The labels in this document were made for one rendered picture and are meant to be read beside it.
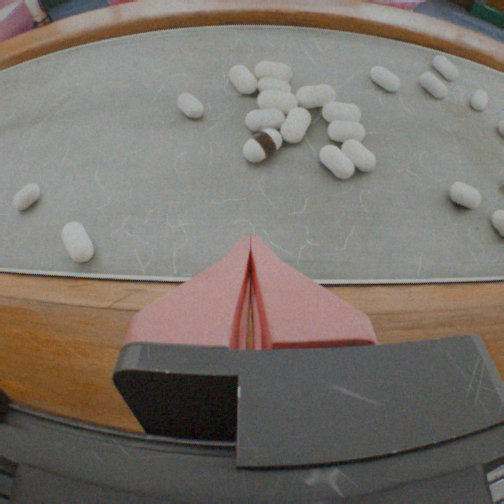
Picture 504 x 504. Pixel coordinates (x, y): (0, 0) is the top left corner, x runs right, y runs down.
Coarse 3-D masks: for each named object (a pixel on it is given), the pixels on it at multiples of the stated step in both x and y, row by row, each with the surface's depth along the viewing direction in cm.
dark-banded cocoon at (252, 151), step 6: (270, 132) 25; (276, 132) 26; (276, 138) 25; (246, 144) 25; (252, 144) 25; (258, 144) 25; (276, 144) 26; (246, 150) 25; (252, 150) 25; (258, 150) 25; (246, 156) 26; (252, 156) 25; (258, 156) 25; (264, 156) 26
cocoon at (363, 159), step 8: (344, 144) 26; (352, 144) 25; (360, 144) 25; (344, 152) 26; (352, 152) 25; (360, 152) 25; (368, 152) 25; (352, 160) 26; (360, 160) 25; (368, 160) 25; (360, 168) 26; (368, 168) 25
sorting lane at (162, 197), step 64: (64, 64) 31; (128, 64) 31; (192, 64) 30; (256, 64) 30; (320, 64) 30; (384, 64) 30; (0, 128) 29; (64, 128) 29; (128, 128) 28; (192, 128) 28; (320, 128) 28; (384, 128) 28; (448, 128) 28; (0, 192) 27; (64, 192) 27; (128, 192) 26; (192, 192) 26; (256, 192) 26; (320, 192) 26; (384, 192) 26; (448, 192) 26; (0, 256) 25; (64, 256) 25; (128, 256) 25; (192, 256) 25; (320, 256) 25; (384, 256) 25; (448, 256) 25
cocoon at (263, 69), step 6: (258, 66) 28; (264, 66) 27; (270, 66) 27; (276, 66) 27; (282, 66) 27; (288, 66) 28; (258, 72) 28; (264, 72) 28; (270, 72) 28; (276, 72) 27; (282, 72) 27; (288, 72) 28; (276, 78) 28; (282, 78) 28; (288, 78) 28
